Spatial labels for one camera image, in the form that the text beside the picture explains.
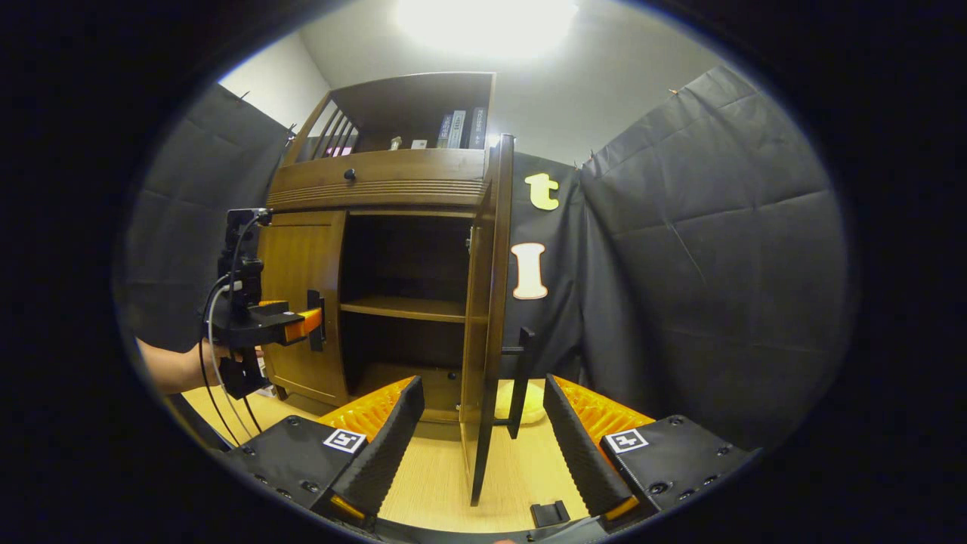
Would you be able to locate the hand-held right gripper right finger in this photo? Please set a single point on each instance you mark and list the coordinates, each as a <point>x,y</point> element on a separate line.
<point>582,453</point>

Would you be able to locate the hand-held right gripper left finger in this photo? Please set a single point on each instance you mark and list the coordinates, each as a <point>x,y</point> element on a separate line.
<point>385,453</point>

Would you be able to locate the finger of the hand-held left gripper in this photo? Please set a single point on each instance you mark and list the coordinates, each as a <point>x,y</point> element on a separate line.
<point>304,325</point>

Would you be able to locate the wooden cabinet door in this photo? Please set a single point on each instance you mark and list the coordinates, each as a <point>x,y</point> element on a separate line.
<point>298,257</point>
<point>487,302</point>

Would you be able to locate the wooden double-door shoe cabinet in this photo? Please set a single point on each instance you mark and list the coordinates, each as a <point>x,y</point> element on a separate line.
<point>408,94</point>

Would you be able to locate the cream round object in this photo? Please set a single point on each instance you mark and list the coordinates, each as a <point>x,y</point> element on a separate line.
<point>532,404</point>

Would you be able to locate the wooden inner shelf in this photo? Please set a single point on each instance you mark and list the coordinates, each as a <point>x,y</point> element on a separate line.
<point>400,307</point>

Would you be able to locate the wooden drawer with black knob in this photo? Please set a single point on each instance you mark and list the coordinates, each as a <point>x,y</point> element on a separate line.
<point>423,170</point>

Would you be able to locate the black backdrop cloth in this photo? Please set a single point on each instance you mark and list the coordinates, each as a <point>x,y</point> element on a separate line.
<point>718,264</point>

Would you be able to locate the dark blue shelf book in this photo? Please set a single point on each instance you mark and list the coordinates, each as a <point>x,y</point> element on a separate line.
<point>445,131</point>

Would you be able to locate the grey blue shelf book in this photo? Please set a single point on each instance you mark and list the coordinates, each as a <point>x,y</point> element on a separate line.
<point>458,129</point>

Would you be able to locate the dark grey shelf book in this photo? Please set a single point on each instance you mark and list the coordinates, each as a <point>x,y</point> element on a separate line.
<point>477,128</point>

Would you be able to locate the large ceiling light panel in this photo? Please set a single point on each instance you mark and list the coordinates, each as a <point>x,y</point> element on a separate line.
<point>483,26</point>

